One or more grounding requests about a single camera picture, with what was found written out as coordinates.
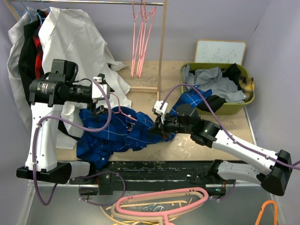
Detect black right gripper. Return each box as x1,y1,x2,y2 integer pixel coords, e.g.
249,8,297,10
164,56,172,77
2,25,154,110
149,111,192,140

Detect blue plaid shirt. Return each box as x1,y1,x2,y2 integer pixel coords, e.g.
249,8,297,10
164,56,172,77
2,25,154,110
76,89,204,170

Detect pink hanger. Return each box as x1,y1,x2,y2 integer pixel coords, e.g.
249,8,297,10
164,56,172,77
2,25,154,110
116,187,209,225
111,93,137,123

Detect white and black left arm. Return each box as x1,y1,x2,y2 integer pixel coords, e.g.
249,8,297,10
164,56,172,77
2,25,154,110
16,59,111,184

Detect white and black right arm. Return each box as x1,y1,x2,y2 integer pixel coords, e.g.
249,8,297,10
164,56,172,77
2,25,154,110
151,101,292,196

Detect red plaid hanging shirt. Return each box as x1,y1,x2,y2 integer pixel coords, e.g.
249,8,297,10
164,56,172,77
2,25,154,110
32,9,49,79

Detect white hanging shirt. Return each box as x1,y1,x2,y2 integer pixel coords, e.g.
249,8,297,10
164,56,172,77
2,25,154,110
6,6,132,150

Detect grey shirt in basket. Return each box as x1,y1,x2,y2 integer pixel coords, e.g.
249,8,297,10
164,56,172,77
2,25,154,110
181,64,247,103

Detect blue hanger hooks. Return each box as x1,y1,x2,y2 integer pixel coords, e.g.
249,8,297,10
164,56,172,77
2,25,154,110
18,0,51,25

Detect pink hanger in foreground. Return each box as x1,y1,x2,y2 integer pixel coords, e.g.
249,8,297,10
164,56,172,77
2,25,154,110
116,187,209,225

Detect yellow hanger in foreground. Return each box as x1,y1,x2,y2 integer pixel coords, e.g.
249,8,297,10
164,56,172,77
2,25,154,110
114,220,159,225

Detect orange hanger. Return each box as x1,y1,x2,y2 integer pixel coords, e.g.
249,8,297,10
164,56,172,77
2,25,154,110
254,200,279,225

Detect black hanging garment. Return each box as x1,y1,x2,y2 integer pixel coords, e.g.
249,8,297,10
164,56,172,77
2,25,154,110
18,20,82,141

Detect green laundry basket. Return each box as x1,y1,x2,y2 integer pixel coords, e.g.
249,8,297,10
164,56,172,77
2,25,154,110
180,62,255,115

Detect black and yellow garment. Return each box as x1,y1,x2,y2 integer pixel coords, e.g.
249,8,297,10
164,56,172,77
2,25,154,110
206,63,255,113

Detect small whiteboard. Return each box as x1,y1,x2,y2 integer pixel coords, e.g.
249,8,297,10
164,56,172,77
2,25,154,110
195,39,247,65

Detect pink hangers on rack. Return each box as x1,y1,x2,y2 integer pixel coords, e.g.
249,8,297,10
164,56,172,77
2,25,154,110
131,0,156,78

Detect metal hanging rod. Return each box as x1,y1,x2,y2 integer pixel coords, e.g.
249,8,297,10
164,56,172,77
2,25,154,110
9,0,167,6

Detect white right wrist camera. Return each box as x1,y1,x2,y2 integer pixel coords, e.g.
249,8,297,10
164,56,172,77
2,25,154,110
152,100,168,124

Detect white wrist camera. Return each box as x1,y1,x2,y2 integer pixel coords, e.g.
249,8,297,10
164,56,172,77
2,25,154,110
152,100,168,124
91,74,110,102

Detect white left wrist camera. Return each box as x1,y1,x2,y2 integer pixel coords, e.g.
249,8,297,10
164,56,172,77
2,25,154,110
91,74,110,102

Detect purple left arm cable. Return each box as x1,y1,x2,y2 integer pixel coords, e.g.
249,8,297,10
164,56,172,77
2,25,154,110
32,78,127,207

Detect wooden garment rack frame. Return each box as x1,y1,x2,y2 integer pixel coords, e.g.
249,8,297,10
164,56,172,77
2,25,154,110
4,0,168,100

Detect aluminium frame rail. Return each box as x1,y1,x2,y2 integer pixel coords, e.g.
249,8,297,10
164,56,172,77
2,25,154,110
18,182,279,225

